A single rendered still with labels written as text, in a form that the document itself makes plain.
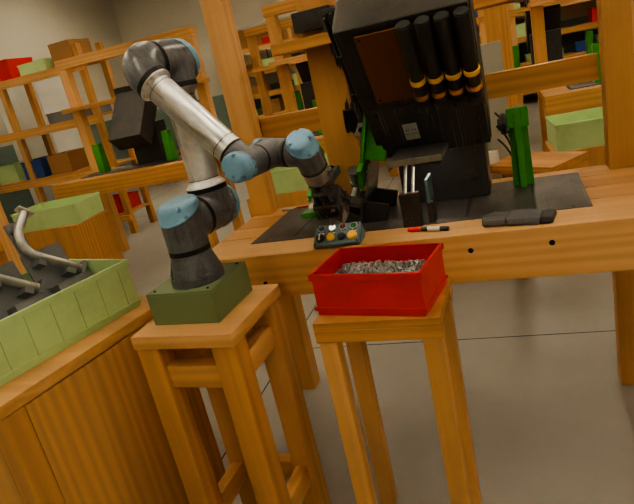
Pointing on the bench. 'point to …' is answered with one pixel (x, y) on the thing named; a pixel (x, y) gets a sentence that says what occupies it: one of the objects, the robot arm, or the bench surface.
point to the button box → (337, 237)
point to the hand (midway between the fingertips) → (342, 217)
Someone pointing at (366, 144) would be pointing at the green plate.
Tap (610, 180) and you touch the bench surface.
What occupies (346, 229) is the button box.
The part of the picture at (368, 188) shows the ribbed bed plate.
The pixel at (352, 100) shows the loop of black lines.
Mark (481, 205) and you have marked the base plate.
